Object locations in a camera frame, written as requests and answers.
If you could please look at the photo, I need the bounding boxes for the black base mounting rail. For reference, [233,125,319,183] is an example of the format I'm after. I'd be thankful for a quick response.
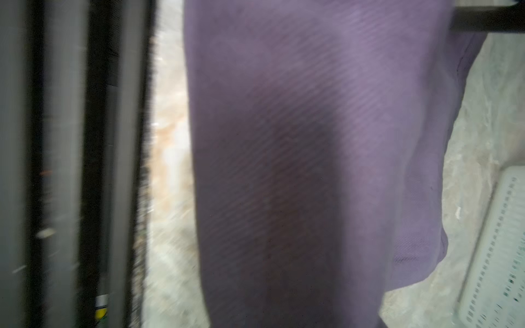
[1,1,157,327]

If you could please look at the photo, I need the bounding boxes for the purple long pants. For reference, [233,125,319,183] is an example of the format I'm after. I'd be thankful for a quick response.
[184,1,485,327]

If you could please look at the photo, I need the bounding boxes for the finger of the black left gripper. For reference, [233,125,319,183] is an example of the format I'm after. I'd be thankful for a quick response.
[451,4,524,34]

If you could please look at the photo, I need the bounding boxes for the white perforated plastic basket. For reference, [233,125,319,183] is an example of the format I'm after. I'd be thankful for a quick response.
[457,166,524,328]

